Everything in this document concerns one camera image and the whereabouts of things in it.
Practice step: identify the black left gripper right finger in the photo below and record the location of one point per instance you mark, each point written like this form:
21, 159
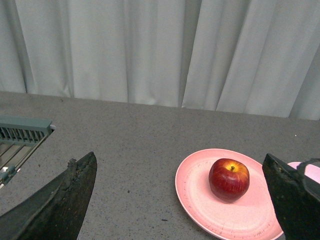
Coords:
295, 198

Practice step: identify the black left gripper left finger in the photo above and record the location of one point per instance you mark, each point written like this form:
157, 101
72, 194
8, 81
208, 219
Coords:
57, 210

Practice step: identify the red yellow apple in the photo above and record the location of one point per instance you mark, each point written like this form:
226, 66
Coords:
228, 179

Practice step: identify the pink round plate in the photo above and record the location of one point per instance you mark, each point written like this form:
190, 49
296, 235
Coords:
252, 217

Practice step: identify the grey-green dish rack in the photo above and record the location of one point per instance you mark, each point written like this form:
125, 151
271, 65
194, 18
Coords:
19, 138

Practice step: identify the white pleated curtain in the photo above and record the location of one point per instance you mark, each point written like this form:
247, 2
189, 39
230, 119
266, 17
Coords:
243, 56

